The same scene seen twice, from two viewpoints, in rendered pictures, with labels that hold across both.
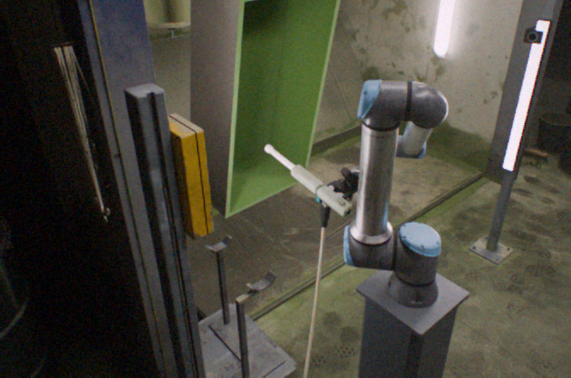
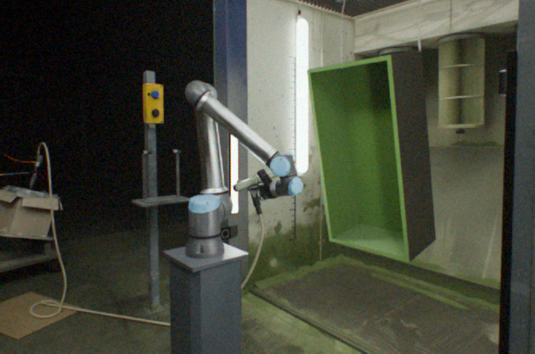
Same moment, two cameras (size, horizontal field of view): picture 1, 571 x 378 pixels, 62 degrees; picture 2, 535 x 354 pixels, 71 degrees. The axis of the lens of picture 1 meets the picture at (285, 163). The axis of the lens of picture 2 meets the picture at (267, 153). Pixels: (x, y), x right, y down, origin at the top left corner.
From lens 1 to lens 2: 290 cm
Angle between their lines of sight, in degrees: 88
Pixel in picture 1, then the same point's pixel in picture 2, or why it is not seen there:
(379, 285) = not seen: hidden behind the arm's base
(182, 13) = (452, 117)
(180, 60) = (480, 166)
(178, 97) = (456, 192)
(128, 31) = (222, 75)
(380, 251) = not seen: hidden behind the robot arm
